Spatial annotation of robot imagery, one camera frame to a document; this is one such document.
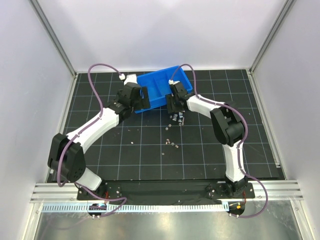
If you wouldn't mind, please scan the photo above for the blue plastic compartment bin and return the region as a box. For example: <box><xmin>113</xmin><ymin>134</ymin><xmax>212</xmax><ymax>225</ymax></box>
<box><xmin>134</xmin><ymin>65</ymin><xmax>193</xmax><ymax>114</ymax></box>

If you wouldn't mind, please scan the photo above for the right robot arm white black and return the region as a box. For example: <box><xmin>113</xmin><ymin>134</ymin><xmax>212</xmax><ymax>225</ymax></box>
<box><xmin>165</xmin><ymin>80</ymin><xmax>248</xmax><ymax>197</ymax></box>

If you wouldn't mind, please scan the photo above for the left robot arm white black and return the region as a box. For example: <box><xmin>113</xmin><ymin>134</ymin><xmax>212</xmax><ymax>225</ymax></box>
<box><xmin>47</xmin><ymin>82</ymin><xmax>150</xmax><ymax>191</ymax></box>

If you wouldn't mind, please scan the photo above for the black grid cutting mat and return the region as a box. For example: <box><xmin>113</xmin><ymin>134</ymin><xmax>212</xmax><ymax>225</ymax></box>
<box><xmin>47</xmin><ymin>69</ymin><xmax>286</xmax><ymax>181</ymax></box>

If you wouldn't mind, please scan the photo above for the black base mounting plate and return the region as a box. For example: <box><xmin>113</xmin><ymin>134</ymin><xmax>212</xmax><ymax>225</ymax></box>
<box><xmin>92</xmin><ymin>179</ymin><xmax>255</xmax><ymax>206</ymax></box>

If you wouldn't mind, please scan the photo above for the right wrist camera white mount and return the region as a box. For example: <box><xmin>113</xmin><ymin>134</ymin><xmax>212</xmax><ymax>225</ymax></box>
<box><xmin>168</xmin><ymin>79</ymin><xmax>180</xmax><ymax>86</ymax></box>

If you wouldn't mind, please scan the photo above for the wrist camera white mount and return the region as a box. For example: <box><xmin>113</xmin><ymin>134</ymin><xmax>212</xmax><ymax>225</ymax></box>
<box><xmin>118</xmin><ymin>73</ymin><xmax>138</xmax><ymax>86</ymax></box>
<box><xmin>168</xmin><ymin>79</ymin><xmax>180</xmax><ymax>86</ymax></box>

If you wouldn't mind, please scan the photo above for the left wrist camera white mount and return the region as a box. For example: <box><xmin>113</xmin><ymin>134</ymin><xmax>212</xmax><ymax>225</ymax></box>
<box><xmin>118</xmin><ymin>73</ymin><xmax>138</xmax><ymax>86</ymax></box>

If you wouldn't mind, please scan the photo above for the left aluminium frame post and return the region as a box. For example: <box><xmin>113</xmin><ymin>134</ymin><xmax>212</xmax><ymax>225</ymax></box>
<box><xmin>28</xmin><ymin>0</ymin><xmax>77</xmax><ymax>78</ymax></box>

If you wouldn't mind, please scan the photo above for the aluminium frame post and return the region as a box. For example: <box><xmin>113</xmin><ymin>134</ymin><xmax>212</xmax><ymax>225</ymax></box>
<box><xmin>28</xmin><ymin>0</ymin><xmax>77</xmax><ymax>78</ymax></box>
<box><xmin>248</xmin><ymin>0</ymin><xmax>296</xmax><ymax>74</ymax></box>

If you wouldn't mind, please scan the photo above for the white slotted cable duct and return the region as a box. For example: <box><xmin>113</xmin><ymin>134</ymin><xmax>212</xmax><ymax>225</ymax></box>
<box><xmin>41</xmin><ymin>202</ymin><xmax>229</xmax><ymax>214</ymax></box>

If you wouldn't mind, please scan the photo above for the right aluminium frame post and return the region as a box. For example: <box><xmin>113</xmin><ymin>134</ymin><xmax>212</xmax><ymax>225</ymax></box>
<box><xmin>248</xmin><ymin>0</ymin><xmax>296</xmax><ymax>74</ymax></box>

